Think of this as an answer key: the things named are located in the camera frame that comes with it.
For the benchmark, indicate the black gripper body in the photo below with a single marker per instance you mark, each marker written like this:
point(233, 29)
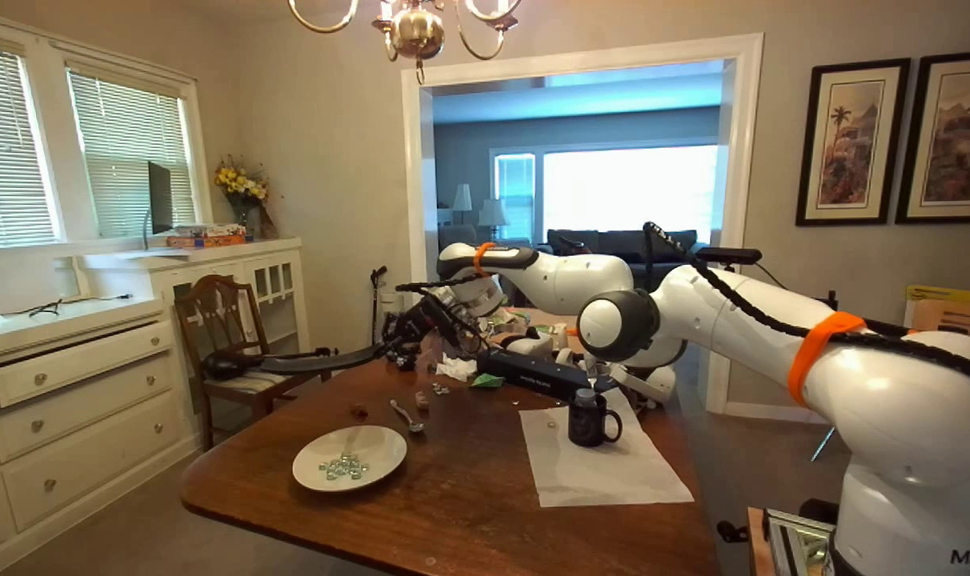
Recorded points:
point(438, 320)

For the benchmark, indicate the black rectangular plate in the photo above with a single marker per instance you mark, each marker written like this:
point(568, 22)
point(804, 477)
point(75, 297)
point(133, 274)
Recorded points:
point(366, 352)

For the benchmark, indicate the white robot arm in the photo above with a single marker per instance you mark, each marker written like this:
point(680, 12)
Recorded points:
point(909, 427)

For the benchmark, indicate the white shallow bowl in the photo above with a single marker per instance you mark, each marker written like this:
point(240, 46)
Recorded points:
point(382, 454)

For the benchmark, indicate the white crumpled tissue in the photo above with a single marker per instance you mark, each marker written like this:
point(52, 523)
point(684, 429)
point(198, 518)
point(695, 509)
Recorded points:
point(454, 370)

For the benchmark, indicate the metal spoon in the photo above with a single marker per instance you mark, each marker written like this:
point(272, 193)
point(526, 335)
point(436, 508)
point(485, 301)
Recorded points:
point(406, 416)

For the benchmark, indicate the green packet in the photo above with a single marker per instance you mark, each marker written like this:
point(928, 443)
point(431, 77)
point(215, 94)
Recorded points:
point(489, 382)

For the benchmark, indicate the grey armchair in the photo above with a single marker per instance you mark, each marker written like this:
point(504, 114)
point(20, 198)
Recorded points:
point(468, 236)

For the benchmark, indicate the long black box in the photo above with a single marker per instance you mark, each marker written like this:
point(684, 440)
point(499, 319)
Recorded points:
point(526, 373)

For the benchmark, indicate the white table lamp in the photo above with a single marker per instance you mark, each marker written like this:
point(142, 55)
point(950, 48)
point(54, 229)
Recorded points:
point(463, 198)
point(495, 211)

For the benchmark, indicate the black mug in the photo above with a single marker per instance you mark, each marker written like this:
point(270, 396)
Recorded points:
point(587, 422)

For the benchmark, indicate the dark sofa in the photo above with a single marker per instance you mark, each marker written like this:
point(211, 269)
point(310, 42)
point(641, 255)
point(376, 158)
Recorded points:
point(599, 237)

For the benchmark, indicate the wooden chair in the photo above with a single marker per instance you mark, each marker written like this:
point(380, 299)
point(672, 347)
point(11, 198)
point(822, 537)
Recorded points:
point(215, 283)

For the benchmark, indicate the white glass-door cabinet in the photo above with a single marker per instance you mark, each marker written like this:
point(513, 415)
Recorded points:
point(215, 259)

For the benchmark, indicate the yellow flower bouquet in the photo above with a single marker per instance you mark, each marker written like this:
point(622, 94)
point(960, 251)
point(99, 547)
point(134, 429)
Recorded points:
point(240, 183)

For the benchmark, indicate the white paper sheet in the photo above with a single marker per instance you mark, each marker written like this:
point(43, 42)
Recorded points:
point(611, 476)

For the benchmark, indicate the brass chandelier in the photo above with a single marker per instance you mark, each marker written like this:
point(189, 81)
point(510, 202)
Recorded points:
point(414, 26)

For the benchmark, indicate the white drawer dresser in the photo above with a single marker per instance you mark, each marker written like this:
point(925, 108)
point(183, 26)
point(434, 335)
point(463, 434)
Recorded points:
point(78, 427)

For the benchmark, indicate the white window blind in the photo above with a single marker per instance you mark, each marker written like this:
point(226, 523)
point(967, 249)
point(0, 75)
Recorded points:
point(7, 149)
point(111, 162)

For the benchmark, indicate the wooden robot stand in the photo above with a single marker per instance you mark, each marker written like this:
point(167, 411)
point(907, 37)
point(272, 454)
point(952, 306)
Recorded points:
point(759, 547)

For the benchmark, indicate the black framed picture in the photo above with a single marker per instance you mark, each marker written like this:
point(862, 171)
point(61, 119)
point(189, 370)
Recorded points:
point(851, 138)
point(952, 138)

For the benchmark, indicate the black camera stand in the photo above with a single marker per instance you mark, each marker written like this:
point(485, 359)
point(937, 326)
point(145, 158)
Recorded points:
point(380, 275)

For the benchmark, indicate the dark upright frame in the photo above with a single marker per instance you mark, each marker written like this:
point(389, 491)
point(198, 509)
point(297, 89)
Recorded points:
point(162, 198)

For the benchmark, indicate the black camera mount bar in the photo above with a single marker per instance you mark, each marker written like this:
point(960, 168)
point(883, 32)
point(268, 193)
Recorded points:
point(729, 255)

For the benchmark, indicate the aluminium base frame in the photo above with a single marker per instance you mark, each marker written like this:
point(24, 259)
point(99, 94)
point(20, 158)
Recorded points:
point(804, 544)

